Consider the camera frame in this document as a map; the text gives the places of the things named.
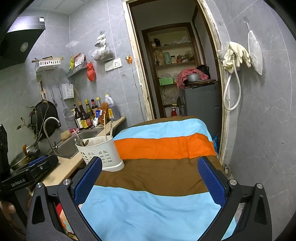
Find white plastic utensil holder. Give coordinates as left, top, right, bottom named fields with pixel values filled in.
left=75, top=135, right=125, bottom=172

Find red plastic bag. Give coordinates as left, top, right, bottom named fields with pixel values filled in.
left=87, top=62, right=96, bottom=82

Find white rubber gloves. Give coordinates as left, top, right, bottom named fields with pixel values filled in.
left=222, top=41, right=251, bottom=74

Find large oil jug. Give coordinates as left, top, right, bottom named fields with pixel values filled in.
left=105, top=94, right=120, bottom=121

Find white box on wall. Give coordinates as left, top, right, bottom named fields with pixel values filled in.
left=61, top=84, right=75, bottom=100

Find black range hood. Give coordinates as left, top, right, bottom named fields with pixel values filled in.
left=0, top=16, right=46, bottom=69

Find yellow sponge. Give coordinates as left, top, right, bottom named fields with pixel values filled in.
left=60, top=130, right=71, bottom=141

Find wooden chopstick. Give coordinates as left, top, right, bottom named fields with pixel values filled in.
left=103, top=113, right=108, bottom=141
left=109, top=119, right=113, bottom=137

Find striped cloth blue orange brown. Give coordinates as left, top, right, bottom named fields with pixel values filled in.
left=79, top=117, right=222, bottom=240

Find white hanging mesh bag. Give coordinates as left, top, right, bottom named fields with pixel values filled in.
left=244, top=18, right=263, bottom=75

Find grey cabinet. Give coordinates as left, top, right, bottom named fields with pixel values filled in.
left=179, top=82, right=223, bottom=142

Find white basket shelf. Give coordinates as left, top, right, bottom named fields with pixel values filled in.
left=31, top=57, right=64, bottom=72

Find blue white packet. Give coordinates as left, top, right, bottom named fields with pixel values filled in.
left=93, top=109, right=100, bottom=127

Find wooden shelving unit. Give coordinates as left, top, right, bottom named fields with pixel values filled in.
left=142, top=22, right=205, bottom=118

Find stainless steel sink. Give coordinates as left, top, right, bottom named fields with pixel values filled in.
left=48, top=128, right=103, bottom=159

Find green box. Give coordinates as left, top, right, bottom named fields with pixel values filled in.
left=159, top=77, right=174, bottom=86

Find wire strainer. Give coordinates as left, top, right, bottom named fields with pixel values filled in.
left=58, top=87, right=75, bottom=121

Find red cloth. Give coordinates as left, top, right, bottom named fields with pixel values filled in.
left=176, top=68, right=209, bottom=89

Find grey wall shelf rack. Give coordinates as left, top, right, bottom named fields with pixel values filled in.
left=66, top=61, right=87, bottom=78

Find white hose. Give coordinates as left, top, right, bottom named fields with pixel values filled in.
left=222, top=60, right=242, bottom=112

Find black wok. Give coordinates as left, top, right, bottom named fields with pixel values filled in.
left=30, top=100, right=61, bottom=140

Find white wall socket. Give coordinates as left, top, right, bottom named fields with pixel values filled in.
left=104, top=58, right=122, bottom=72

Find clear bag of dried goods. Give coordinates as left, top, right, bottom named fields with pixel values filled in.
left=91, top=31, right=114, bottom=62

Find orange spice bag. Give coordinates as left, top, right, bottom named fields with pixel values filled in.
left=99, top=102, right=109, bottom=125

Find dark soy sauce bottle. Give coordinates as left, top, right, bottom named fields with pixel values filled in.
left=78, top=101, right=92, bottom=129

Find chrome faucet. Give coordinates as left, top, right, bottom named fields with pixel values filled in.
left=43, top=116, right=61, bottom=154

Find person left hand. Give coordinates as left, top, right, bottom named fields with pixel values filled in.
left=0, top=189, right=32, bottom=223

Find metal pot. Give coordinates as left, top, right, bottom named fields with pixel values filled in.
left=187, top=73, right=201, bottom=82

